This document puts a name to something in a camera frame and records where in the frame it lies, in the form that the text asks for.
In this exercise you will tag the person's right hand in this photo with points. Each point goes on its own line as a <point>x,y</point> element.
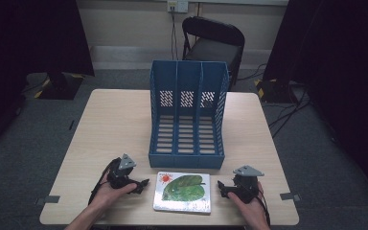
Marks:
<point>248,209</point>

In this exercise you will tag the black folding chair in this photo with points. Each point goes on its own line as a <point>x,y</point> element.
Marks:
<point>215,44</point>

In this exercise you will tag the white wall socket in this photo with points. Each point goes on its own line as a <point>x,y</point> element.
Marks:
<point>178,5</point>

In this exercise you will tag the grey tape strip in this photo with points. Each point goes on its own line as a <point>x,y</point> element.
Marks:
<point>290,196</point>
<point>48,199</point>

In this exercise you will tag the white book with green leaf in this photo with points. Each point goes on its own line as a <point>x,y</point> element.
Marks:
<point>182,192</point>

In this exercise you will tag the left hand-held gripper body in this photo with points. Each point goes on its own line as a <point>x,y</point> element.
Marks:
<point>119,174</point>

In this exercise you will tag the black stand base yellow stripes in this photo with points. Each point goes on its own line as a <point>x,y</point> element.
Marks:
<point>274,91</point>

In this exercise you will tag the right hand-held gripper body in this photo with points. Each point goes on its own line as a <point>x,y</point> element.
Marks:
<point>247,187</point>

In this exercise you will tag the blue plastic file rack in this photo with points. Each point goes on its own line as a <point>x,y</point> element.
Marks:
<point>187,127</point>

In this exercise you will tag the black curtain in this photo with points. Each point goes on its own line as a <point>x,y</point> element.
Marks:
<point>341,64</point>
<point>28,48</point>

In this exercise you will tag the person's left hand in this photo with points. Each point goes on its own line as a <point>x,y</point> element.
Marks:
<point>108,195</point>

